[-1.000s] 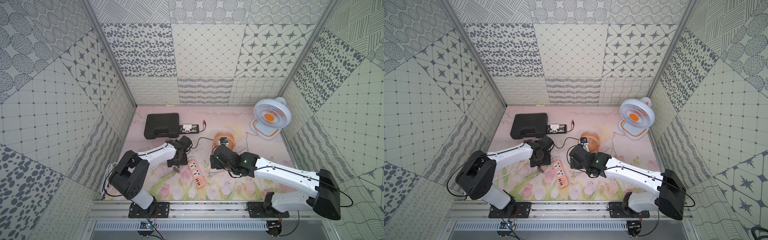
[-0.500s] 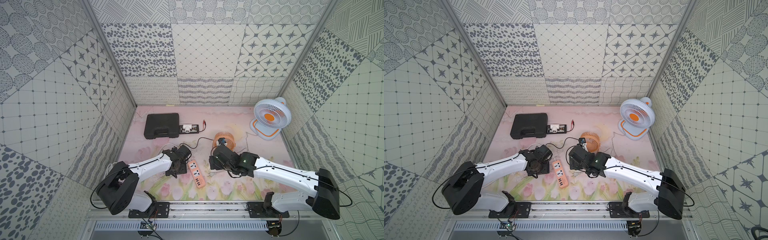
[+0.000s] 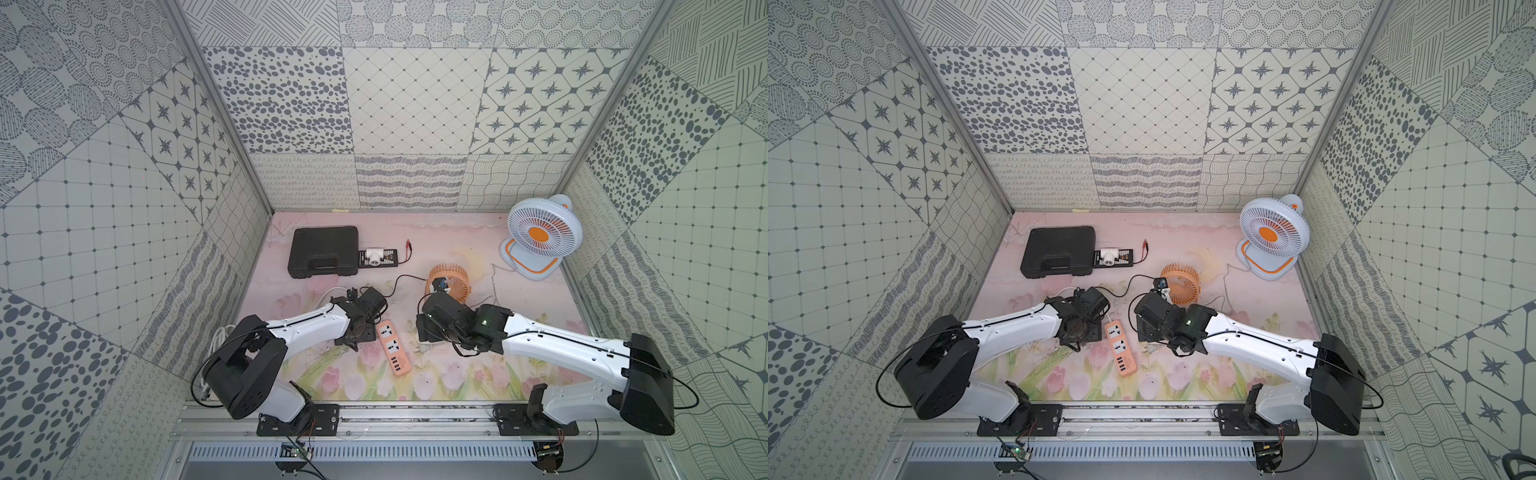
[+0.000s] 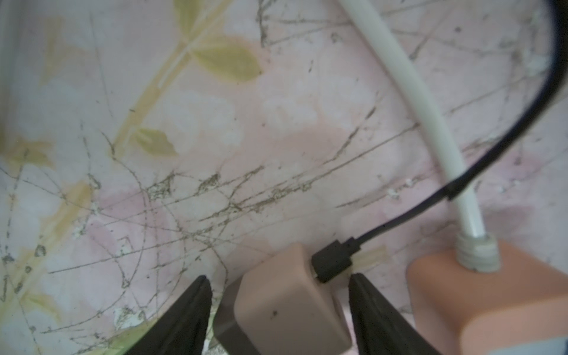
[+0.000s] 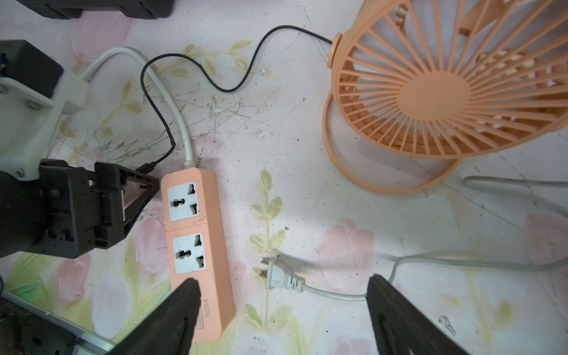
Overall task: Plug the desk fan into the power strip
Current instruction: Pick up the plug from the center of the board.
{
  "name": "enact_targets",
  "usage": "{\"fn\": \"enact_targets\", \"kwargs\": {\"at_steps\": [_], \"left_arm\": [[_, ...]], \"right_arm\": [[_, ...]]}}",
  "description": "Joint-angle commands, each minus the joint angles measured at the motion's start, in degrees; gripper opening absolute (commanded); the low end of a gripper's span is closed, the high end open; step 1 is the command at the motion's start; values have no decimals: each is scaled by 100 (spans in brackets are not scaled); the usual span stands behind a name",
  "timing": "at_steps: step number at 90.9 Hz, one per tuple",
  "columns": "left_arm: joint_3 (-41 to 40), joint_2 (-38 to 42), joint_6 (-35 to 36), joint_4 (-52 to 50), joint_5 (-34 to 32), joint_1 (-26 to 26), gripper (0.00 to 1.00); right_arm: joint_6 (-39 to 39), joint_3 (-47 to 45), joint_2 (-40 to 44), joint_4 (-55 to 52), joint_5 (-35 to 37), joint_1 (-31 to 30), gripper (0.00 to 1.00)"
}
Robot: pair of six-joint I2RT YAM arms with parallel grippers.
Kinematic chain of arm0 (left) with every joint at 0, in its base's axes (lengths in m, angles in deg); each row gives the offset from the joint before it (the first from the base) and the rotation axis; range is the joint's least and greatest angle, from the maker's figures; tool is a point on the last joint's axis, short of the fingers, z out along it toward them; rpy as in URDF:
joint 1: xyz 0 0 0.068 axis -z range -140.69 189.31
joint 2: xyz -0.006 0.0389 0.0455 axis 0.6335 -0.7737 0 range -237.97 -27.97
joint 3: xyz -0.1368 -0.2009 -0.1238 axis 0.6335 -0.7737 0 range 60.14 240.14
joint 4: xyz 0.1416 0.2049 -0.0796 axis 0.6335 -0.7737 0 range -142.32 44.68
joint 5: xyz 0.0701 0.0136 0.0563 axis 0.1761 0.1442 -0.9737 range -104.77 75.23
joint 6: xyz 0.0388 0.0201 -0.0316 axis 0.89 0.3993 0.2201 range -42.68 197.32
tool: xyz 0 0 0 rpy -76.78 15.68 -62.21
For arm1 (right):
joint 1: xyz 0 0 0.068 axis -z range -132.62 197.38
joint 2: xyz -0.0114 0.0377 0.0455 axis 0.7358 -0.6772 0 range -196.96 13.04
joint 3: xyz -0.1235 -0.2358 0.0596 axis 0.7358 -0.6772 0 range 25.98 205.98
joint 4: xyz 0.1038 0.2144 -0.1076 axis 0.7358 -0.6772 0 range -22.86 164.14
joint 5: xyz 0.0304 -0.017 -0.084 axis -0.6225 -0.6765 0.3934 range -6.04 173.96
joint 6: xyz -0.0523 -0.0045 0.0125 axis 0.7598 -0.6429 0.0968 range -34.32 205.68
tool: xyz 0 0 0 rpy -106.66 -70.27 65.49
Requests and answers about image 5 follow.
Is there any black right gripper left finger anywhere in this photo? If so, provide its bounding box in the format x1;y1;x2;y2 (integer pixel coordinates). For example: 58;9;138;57
109;278;201;355

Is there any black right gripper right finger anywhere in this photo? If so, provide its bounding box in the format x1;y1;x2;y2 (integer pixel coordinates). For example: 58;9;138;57
366;275;466;354

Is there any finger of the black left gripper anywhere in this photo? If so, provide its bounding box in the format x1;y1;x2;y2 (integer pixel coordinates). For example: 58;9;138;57
95;162;160;249

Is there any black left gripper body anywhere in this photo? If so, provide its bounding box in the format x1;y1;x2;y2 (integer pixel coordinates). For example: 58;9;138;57
1;160;96;259

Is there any black USB cable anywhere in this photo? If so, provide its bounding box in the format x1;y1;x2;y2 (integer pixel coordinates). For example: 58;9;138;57
136;25;334;175

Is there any orange power strip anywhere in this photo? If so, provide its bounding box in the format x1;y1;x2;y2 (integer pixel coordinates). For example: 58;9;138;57
161;168;235;343

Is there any grey fan power cable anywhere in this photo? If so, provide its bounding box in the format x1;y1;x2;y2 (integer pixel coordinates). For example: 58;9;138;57
301;175;568;303

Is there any white two-prong plug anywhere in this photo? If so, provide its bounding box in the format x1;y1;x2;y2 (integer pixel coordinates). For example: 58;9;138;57
259;257;306;293

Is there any small orange desk fan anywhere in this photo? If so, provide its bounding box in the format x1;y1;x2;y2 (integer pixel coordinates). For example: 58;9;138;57
327;0;567;189

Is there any black tool case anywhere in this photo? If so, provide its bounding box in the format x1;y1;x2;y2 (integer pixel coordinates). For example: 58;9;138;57
19;0;175;19

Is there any white power strip cable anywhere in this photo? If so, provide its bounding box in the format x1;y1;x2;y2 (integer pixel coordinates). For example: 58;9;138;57
80;46;198;170

